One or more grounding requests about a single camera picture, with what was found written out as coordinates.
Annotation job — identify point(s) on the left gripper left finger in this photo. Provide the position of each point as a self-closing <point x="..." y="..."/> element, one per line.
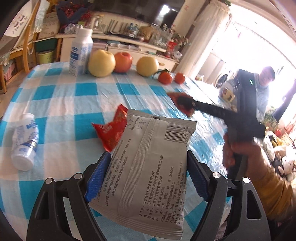
<point x="48" y="220"/>

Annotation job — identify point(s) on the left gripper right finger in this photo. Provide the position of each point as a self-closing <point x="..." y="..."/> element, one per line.
<point x="247" y="219"/>

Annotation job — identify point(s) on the small white yogurt bottle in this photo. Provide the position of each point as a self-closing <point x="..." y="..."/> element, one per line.
<point x="25" y="142"/>

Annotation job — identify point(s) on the grey wipes packet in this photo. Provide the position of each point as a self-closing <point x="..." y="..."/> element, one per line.
<point x="145" y="185"/>

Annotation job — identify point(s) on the red snack wrapper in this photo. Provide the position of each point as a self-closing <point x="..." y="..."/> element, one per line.
<point x="110" y="133"/>

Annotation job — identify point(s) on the red candy wrapper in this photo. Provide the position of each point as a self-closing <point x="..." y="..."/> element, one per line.
<point x="183" y="102"/>

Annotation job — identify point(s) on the operator right hand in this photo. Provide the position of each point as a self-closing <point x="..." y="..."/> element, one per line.
<point x="254" y="165"/>

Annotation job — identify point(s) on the seated person in coat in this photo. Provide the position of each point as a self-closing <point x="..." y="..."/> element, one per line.
<point x="261" y="81"/>

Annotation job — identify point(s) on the small tangerine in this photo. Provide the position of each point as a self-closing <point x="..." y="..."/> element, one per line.
<point x="180" y="78"/>

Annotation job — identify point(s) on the tangerine with leaf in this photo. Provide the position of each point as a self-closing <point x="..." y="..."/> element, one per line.
<point x="164" y="77"/>

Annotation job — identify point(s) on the white standing air conditioner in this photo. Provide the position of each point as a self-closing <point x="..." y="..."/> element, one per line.
<point x="208" y="27"/>

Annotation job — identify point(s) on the yellow pear right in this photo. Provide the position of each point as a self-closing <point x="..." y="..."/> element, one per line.
<point x="147" y="66"/>

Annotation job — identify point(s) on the yellow pear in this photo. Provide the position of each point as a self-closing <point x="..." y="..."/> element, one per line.
<point x="101" y="63"/>
<point x="147" y="66"/>

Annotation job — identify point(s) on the blue checkered tablecloth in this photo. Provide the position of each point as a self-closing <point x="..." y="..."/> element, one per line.
<point x="65" y="108"/>

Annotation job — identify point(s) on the red apple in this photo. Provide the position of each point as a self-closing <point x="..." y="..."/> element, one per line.
<point x="123" y="62"/>

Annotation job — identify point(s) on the black flat television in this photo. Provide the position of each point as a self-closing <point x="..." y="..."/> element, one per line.
<point x="157" y="12"/>

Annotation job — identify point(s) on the white tv cabinet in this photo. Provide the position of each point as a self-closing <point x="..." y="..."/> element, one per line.
<point x="114" y="44"/>

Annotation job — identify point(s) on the yellow pear left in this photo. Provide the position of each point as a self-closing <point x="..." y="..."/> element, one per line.
<point x="101" y="63"/>

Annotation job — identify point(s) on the green waste bucket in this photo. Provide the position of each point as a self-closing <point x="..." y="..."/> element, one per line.
<point x="46" y="57"/>

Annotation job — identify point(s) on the tall white milk bottle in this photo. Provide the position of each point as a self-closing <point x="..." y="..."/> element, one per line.
<point x="80" y="52"/>

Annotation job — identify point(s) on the wooden chair with cloth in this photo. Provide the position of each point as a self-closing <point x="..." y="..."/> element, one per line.
<point x="20" y="23"/>

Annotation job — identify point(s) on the dark flower bouquet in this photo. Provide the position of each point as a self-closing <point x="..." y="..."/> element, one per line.
<point x="69" y="12"/>

